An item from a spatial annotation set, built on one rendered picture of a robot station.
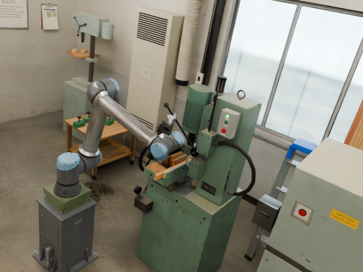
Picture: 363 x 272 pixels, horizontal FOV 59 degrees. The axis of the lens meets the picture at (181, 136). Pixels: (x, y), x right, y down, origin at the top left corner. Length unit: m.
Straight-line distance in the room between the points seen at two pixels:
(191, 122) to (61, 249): 1.29
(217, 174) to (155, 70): 1.89
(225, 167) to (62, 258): 1.37
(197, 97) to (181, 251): 1.13
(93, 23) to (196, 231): 2.81
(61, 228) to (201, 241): 0.96
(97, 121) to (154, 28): 1.75
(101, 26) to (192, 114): 2.29
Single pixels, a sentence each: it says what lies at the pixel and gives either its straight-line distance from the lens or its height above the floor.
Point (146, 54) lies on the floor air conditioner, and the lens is 3.80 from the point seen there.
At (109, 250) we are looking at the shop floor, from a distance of 2.94.
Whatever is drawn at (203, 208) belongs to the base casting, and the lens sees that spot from 2.20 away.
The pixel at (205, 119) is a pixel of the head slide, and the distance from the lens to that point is 2.14.
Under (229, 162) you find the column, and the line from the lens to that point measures 2.07.
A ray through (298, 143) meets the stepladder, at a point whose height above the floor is 1.16.
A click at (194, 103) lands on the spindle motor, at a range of 2.14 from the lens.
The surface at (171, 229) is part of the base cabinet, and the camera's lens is 2.47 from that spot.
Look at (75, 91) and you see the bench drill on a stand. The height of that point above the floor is 0.65.
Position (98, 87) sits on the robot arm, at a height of 1.47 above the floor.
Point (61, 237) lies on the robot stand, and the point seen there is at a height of 0.39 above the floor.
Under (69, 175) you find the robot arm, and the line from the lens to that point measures 2.33.
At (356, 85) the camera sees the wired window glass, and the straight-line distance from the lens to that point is 3.21.
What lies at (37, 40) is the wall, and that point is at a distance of 4.91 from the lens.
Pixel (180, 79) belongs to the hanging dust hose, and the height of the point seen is 1.15.
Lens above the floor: 2.11
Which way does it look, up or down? 25 degrees down
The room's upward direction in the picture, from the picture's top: 11 degrees clockwise
